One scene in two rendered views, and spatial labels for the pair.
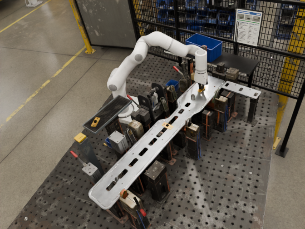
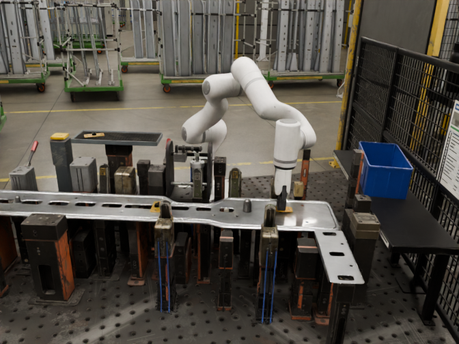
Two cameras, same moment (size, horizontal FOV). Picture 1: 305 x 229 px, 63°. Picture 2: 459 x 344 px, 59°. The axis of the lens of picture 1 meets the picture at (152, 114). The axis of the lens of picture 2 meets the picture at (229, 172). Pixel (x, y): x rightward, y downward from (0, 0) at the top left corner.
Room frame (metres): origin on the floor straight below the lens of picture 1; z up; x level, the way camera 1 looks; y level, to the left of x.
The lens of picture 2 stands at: (0.44, -1.23, 1.72)
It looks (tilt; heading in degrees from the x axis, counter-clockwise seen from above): 23 degrees down; 44
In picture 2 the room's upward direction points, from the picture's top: 2 degrees clockwise
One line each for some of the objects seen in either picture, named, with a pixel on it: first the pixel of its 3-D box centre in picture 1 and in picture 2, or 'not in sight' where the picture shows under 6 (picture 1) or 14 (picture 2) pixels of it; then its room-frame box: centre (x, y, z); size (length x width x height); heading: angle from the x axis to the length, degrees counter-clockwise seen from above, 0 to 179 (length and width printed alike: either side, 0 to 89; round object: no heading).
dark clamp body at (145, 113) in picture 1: (146, 128); (159, 208); (1.36, 0.07, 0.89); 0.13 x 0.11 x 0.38; 43
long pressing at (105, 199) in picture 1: (166, 128); (151, 208); (1.22, -0.08, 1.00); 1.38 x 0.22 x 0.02; 133
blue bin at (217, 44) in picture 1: (203, 47); (381, 168); (2.03, -0.59, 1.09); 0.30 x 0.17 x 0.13; 35
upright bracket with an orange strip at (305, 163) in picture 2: (192, 82); (300, 205); (1.74, -0.40, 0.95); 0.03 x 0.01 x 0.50; 133
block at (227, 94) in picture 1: (225, 106); (302, 278); (1.46, -0.61, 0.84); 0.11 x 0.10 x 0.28; 43
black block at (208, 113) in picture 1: (207, 126); (226, 271); (1.30, -0.41, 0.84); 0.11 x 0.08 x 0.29; 43
